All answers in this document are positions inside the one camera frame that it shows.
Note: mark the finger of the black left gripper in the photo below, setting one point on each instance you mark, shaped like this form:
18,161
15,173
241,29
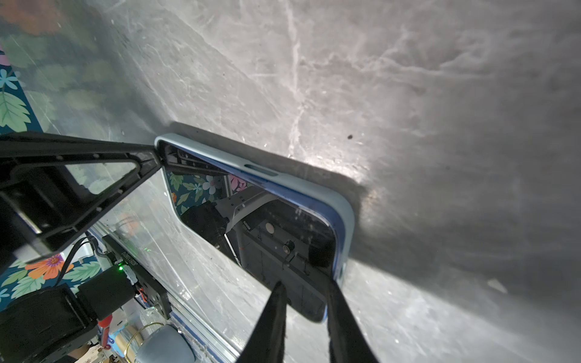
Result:
53,188

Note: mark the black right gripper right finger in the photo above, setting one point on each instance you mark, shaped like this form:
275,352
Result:
347,343

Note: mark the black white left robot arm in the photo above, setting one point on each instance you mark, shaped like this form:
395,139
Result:
47,324

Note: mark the light blue phone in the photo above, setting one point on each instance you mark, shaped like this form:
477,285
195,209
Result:
317,190

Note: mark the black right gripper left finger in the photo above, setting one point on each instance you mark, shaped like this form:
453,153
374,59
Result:
266,343

